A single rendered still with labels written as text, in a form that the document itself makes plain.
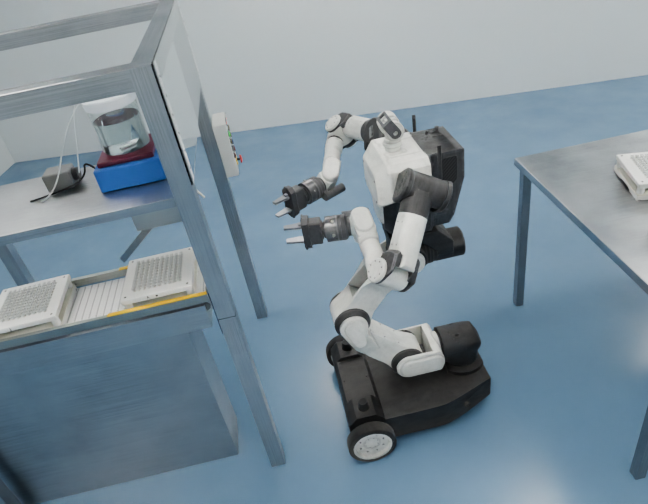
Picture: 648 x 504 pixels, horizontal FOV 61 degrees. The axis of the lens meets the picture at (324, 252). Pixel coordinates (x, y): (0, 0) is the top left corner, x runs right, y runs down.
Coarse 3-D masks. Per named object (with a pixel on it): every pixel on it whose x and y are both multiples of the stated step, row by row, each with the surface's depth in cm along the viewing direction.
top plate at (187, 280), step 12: (168, 252) 203; (192, 252) 200; (132, 264) 200; (168, 264) 196; (192, 264) 194; (132, 276) 193; (192, 276) 188; (156, 288) 185; (168, 288) 184; (180, 288) 184; (192, 288) 184; (120, 300) 183; (132, 300) 183
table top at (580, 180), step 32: (544, 160) 238; (576, 160) 233; (608, 160) 229; (544, 192) 222; (576, 192) 213; (608, 192) 210; (576, 224) 202; (608, 224) 194; (640, 224) 191; (608, 256) 185; (640, 256) 177
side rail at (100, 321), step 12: (180, 300) 184; (192, 300) 184; (204, 300) 185; (132, 312) 183; (144, 312) 184; (156, 312) 185; (72, 324) 182; (84, 324) 182; (96, 324) 183; (108, 324) 184; (12, 336) 182; (24, 336) 181; (36, 336) 182; (48, 336) 183; (0, 348) 182
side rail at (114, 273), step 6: (108, 270) 206; (114, 270) 205; (120, 270) 205; (126, 270) 205; (84, 276) 205; (90, 276) 204; (96, 276) 205; (102, 276) 205; (108, 276) 206; (114, 276) 206; (120, 276) 206; (72, 282) 204; (78, 282) 205; (84, 282) 205; (90, 282) 206
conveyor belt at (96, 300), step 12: (84, 288) 205; (96, 288) 204; (108, 288) 202; (120, 288) 201; (204, 288) 193; (84, 300) 199; (96, 300) 197; (108, 300) 196; (72, 312) 194; (84, 312) 193; (96, 312) 192; (108, 312) 190
